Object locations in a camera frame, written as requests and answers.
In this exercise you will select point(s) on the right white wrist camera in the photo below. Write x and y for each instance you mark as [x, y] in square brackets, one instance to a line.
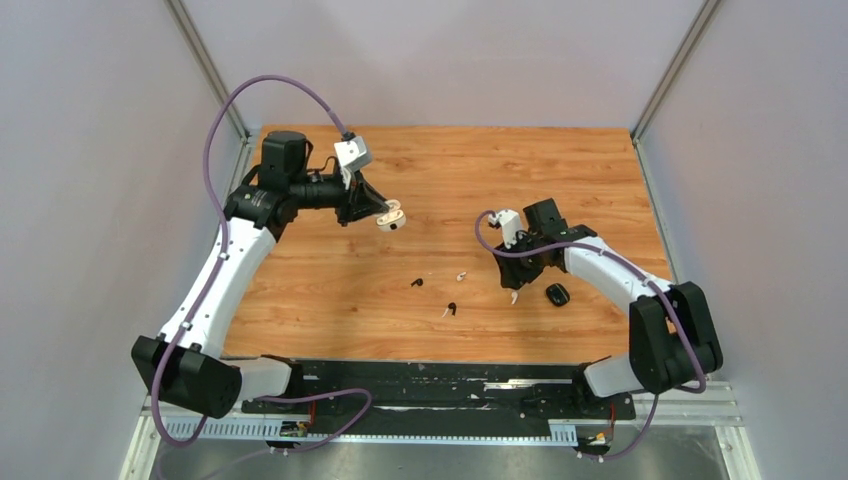
[510, 224]

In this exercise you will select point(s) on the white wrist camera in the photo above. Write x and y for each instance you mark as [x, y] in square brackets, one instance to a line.
[353, 155]
[510, 224]

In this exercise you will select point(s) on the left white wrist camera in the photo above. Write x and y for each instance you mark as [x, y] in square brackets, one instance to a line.
[353, 155]

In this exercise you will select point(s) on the slotted cable duct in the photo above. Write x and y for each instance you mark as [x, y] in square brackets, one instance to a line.
[280, 429]

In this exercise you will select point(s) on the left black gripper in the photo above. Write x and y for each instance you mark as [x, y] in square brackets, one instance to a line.
[356, 199]

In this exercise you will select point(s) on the white earbud charging case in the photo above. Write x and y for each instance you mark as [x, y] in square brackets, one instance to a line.
[393, 219]

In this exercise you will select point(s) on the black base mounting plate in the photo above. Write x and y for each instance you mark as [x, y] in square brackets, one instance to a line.
[460, 398]

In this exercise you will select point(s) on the black earbud charging case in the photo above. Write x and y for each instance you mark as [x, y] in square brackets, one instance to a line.
[557, 294]

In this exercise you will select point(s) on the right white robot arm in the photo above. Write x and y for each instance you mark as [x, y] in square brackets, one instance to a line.
[672, 341]

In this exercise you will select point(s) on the left aluminium frame post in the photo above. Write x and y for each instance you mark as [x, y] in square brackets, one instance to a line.
[191, 35]

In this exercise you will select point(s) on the right aluminium frame post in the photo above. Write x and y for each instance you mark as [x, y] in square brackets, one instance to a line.
[689, 42]

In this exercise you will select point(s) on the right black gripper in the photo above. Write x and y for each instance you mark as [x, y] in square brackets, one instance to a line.
[512, 277]

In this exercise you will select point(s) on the aluminium frame post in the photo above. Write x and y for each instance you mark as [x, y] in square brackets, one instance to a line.
[689, 42]
[191, 35]

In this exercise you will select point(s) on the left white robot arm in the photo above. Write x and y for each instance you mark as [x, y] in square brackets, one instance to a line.
[183, 365]

